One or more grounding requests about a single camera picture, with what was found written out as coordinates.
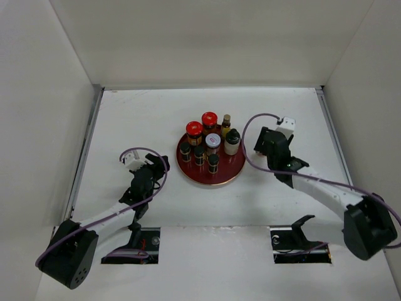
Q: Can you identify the black lid spice jar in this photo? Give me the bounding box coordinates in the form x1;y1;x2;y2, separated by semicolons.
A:
194;145;205;166
179;142;191;162
208;154;219;174

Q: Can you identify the black pump white powder bottle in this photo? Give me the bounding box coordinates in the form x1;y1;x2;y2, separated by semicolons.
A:
224;129;241;156

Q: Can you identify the red lid chili jar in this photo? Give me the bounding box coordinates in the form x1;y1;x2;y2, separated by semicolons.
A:
201;112;218;136
185;121;203;146

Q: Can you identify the yellow label oil bottle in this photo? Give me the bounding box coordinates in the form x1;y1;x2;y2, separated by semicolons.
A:
221;114;231;139

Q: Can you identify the white lid sauce jar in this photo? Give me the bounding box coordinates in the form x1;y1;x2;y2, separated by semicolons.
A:
205;133;221;156

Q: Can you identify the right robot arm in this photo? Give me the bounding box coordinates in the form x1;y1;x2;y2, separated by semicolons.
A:
254;127;398;260

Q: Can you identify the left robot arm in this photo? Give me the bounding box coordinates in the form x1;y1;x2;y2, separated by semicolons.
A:
35;148;170;290

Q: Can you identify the red round tray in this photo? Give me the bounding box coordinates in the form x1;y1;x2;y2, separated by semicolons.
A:
176;125;245;186

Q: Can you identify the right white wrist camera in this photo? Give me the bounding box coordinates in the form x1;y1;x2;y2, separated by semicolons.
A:
276;117;296;139

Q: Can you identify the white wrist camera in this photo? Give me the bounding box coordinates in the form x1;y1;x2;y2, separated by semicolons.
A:
122;150;145;172
276;117;296;139

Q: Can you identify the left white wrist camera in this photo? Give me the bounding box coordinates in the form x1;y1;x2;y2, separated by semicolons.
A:
122;150;145;172

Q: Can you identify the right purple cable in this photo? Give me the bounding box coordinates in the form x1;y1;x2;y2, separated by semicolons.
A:
241;112;401;248

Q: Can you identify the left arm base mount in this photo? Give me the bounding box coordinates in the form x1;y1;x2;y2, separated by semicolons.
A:
101;223;161;265

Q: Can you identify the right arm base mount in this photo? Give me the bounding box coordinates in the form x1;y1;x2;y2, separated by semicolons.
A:
270;214;331;264

